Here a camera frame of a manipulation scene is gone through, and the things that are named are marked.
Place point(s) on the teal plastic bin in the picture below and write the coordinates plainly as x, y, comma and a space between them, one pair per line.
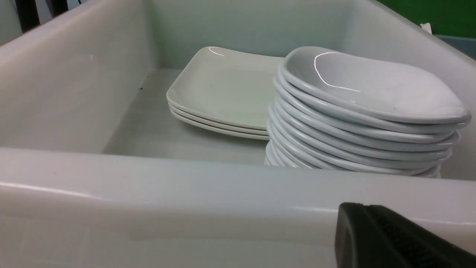
463, 44

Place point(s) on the top small white bowl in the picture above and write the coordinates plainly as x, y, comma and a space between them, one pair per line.
381, 89

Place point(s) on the large white plastic bin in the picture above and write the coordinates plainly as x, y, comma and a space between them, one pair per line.
97, 173

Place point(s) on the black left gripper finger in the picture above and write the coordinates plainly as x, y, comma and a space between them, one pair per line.
374, 236

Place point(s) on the white square plate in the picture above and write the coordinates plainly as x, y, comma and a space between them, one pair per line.
226, 86
219, 130
217, 124

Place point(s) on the top white square plate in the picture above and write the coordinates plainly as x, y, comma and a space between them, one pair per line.
226, 86

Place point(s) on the green backdrop cloth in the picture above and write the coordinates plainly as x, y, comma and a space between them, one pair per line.
446, 17

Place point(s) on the bottom white square plate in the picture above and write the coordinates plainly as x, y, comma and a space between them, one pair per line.
219, 130

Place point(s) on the stack of small white bowls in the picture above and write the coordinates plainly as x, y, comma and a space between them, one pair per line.
308, 132

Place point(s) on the middle white square plate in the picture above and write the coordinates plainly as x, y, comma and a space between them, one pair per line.
217, 124

